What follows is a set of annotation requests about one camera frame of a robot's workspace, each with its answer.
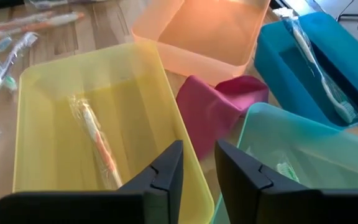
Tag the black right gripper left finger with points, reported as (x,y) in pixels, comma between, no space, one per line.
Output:
(154,193)

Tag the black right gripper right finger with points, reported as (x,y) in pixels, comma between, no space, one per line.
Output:
(247,193)

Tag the orange toothbrush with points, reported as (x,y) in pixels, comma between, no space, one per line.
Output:
(96,140)
(17,23)
(54,21)

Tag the blue toothbrush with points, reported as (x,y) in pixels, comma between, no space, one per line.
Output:
(325,84)
(2,45)

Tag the pink plastic bin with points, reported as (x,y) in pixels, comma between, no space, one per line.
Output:
(210,115)

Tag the green translucent plastic bin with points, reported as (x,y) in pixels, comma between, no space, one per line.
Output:
(322,149)

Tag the yellow translucent plastic bin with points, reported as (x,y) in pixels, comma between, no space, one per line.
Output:
(51,149)

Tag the blue opaque plastic bin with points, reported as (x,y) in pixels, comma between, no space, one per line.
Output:
(272,77)

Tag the orange translucent plastic bin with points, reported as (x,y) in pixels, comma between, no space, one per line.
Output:
(204,34)

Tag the wrapped purple toothbrush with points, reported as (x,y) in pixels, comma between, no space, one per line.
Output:
(6,67)

